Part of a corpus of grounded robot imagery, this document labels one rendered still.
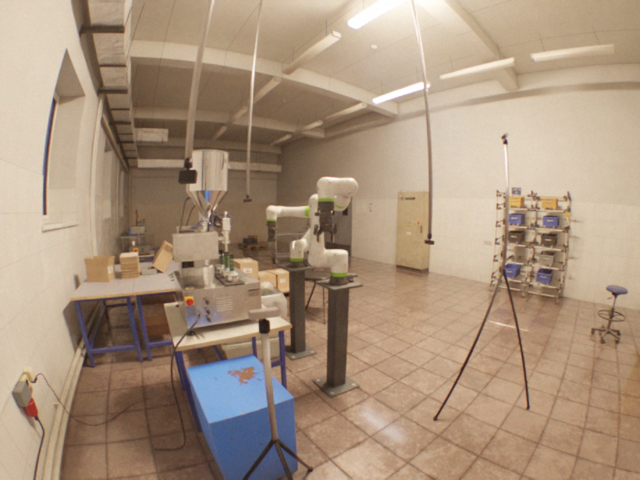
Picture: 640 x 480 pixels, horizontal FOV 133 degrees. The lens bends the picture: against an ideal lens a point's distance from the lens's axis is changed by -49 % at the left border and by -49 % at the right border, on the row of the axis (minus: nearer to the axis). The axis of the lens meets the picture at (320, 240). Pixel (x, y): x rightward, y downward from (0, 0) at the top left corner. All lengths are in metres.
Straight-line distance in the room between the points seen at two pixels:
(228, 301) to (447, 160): 5.98
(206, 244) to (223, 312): 0.42
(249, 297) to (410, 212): 5.55
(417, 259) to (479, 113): 3.74
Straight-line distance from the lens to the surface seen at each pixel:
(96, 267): 3.29
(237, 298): 1.69
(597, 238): 5.90
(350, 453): 1.90
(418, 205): 6.67
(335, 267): 1.99
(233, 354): 2.73
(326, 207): 1.53
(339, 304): 2.06
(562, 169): 5.99
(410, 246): 6.84
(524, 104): 6.45
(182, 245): 1.58
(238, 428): 1.34
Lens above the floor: 1.46
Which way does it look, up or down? 6 degrees down
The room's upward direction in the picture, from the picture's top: straight up
